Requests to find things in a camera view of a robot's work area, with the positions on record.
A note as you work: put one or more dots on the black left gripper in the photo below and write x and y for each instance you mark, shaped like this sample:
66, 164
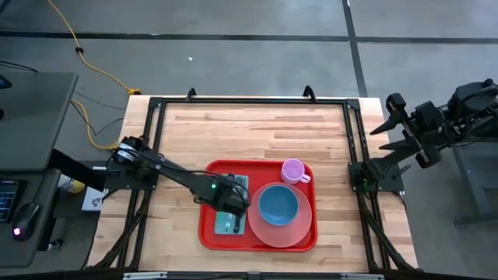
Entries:
233, 196

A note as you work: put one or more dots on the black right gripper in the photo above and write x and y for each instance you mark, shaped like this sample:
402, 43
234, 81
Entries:
424, 128

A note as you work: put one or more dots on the teal cloth napkin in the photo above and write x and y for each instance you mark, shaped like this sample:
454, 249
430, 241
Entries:
219, 227

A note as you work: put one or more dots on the blue plastic bowl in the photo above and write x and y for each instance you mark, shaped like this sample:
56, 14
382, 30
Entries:
278, 204

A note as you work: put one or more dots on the pink plastic plate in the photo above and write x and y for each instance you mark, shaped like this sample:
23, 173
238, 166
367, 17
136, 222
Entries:
280, 237

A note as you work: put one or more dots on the lilac plastic cup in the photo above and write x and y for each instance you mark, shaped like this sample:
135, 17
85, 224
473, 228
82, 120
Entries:
292, 171

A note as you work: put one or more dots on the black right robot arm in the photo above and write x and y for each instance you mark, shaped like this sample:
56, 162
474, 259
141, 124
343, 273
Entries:
389, 163

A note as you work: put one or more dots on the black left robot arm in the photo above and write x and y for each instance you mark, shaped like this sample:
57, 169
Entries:
175, 175

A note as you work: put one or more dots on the red plastic tray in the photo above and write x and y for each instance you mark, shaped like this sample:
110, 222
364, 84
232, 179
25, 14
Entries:
268, 171

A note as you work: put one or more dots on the black clamp lever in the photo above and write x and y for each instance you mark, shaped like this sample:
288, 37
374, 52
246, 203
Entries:
402, 171

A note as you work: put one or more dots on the black metal stand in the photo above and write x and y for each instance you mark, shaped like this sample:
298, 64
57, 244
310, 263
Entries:
470, 186

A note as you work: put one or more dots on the white printed box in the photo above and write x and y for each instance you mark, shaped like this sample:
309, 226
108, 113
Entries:
93, 200

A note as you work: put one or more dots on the yellow container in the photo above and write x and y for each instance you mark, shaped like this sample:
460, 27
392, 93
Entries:
72, 186

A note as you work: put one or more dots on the black computer mouse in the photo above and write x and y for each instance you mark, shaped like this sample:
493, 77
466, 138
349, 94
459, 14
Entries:
25, 221

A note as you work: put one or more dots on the grey desk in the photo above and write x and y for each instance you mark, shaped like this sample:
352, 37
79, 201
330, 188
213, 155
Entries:
31, 124

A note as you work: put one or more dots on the black backlit keyboard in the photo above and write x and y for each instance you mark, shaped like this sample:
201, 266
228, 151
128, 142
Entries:
8, 202

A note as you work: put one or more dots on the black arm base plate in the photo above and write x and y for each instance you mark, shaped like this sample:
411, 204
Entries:
128, 184
393, 183

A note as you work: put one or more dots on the black aluminium table frame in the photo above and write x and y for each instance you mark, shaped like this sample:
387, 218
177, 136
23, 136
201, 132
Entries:
253, 101

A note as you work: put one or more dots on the silver metal bracket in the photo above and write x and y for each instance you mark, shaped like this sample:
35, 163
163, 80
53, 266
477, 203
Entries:
362, 277
144, 275

